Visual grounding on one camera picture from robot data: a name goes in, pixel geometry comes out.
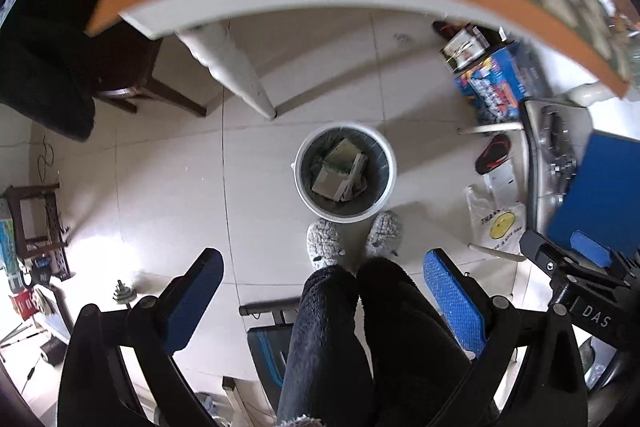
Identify grey slipper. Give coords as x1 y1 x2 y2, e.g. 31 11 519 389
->
364 211 404 258
306 219 346 270

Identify white round trash bin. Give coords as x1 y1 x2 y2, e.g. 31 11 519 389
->
291 121 397 225

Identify white table leg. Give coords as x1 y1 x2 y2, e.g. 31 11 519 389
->
176 22 277 120

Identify right grey slipper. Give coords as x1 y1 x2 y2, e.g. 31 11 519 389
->
364 211 404 258

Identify black cloth covered chair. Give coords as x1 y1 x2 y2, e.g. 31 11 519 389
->
1 0 207 142

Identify blue seat chair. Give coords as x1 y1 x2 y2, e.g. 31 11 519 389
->
520 98 639 259

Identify left grey slipper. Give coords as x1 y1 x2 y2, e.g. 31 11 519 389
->
306 219 346 270

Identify person's dark trouser legs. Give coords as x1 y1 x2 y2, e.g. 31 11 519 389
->
277 258 471 426

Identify green white medicine box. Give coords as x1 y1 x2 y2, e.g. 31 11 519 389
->
311 139 368 202

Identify white smiley plastic bag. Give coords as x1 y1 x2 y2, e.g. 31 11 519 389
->
464 185 526 259

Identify blue printed carton box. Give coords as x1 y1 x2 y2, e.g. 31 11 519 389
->
456 41 550 124

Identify black red sandal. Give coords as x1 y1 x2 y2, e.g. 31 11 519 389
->
475 133 512 176

